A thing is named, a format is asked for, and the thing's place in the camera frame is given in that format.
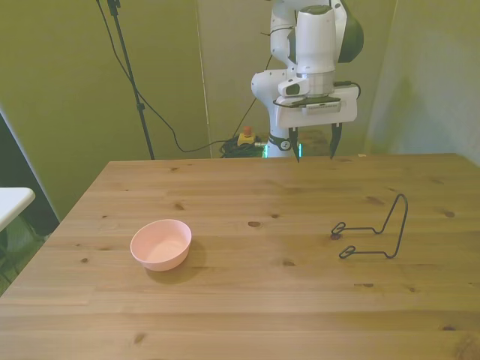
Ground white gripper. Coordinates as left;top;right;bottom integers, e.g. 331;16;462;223
272;85;359;164

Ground coiled green and black cables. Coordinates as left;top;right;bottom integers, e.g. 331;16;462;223
218;136;268;159

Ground dark upright panel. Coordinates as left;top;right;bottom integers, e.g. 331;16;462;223
0;106;61;236

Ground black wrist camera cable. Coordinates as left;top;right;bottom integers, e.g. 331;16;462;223
259;24;362;103

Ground yellow emergency stop button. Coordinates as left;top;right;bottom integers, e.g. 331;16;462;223
238;126;257;148

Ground black wire bowl stand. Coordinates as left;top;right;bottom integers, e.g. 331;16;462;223
330;193;409;260

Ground black tripod camera cable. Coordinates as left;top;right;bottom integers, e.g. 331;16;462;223
95;0;241;154

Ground black tripod pole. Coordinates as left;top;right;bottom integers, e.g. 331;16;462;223
106;0;156;161

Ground pink plastic bowl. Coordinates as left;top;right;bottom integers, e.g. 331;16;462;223
130;219;193;272

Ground white side table top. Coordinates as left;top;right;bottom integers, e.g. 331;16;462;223
0;186;37;233

